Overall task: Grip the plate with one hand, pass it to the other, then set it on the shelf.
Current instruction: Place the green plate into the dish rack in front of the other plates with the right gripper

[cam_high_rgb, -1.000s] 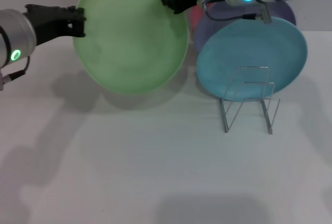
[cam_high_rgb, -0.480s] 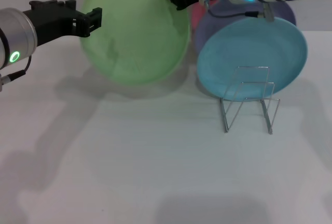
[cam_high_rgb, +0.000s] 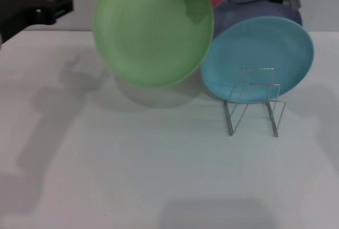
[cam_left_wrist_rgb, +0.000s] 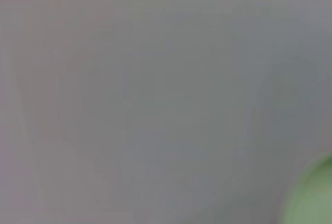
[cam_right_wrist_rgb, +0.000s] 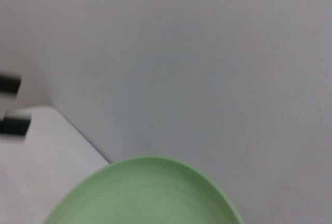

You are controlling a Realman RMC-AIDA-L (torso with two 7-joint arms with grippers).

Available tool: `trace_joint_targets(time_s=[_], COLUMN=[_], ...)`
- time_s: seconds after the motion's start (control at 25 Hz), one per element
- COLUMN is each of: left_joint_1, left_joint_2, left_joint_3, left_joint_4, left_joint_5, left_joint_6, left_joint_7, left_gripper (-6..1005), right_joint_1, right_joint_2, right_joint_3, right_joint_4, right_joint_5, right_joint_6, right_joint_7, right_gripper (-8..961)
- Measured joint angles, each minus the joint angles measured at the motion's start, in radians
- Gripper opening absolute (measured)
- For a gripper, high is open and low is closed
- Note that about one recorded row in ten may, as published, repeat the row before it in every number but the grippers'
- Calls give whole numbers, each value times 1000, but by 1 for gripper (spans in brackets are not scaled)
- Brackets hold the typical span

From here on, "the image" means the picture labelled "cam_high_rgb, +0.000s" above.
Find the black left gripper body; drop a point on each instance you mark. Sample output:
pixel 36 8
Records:
pixel 18 11

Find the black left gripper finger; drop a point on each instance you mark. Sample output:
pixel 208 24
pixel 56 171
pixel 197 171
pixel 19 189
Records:
pixel 63 5

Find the green plastic plate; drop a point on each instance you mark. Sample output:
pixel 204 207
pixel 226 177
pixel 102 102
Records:
pixel 151 35

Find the purple plastic plate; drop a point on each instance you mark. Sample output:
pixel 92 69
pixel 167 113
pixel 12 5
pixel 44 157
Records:
pixel 251 7

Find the blue plastic plate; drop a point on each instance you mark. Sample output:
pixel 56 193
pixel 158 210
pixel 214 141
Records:
pixel 254 51

